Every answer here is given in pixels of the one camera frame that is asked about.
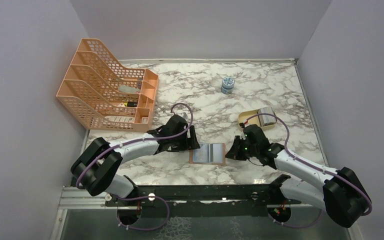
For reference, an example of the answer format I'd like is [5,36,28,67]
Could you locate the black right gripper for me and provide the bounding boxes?
[225,135,259,161]

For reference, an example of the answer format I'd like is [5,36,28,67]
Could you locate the silver card number side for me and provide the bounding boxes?
[192,144,210,164]

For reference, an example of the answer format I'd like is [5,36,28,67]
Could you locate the tan leather card holder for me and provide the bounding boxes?
[189,143,226,166]

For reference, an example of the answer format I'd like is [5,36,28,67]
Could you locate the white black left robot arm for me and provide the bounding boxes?
[70,114,200,206]

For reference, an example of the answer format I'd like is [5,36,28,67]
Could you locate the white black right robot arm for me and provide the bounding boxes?
[225,124,372,228]

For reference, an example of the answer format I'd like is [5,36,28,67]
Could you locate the small blue white jar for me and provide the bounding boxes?
[220,76,235,95]

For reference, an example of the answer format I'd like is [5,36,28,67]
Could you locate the yellow black marker pen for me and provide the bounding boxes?
[117,101,138,108]

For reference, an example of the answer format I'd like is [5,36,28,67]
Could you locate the white boxes in organizer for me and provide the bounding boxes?
[105,115,135,123]

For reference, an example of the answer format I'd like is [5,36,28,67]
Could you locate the orange plastic file organizer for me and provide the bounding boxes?
[56,38,159,132]

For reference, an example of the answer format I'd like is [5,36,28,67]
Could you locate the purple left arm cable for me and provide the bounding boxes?
[75,102,195,190]

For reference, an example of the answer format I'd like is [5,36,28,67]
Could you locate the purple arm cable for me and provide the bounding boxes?
[239,113,373,229]
[75,102,195,190]

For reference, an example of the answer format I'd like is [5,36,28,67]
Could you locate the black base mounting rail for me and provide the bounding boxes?
[105,174,299,218]

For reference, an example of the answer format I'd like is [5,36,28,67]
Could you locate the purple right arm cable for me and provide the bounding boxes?
[239,113,373,229]

